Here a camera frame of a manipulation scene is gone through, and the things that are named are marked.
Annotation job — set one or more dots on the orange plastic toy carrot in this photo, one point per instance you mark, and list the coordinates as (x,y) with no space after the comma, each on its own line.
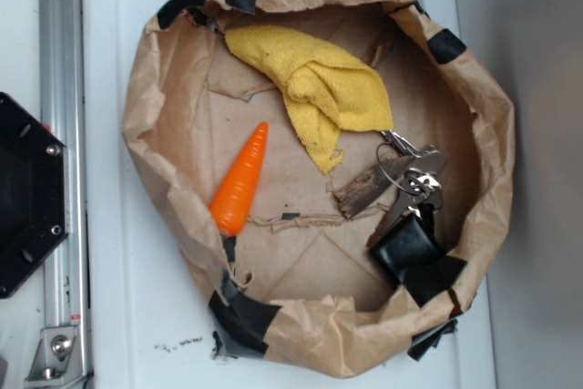
(231,204)

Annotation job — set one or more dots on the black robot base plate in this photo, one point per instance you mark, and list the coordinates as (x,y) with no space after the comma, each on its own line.
(33,195)

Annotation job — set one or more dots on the worn wooden key tag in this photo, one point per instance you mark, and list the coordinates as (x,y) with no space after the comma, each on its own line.
(369,185)

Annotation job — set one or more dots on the yellow microfiber cloth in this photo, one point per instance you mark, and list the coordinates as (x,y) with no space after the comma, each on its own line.
(326,90)

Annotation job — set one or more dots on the black leather key fob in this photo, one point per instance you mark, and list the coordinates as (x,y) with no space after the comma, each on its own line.
(406,245)

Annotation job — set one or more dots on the silver key bunch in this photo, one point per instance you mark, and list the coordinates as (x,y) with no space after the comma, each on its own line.
(415,184)

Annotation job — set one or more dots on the aluminium extrusion rail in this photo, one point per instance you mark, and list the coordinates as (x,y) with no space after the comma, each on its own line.
(66,284)

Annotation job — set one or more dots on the metal corner bracket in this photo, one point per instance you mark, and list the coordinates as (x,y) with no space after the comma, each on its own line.
(58,359)

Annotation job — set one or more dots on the brown paper bag bin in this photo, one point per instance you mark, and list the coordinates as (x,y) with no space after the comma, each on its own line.
(297,285)

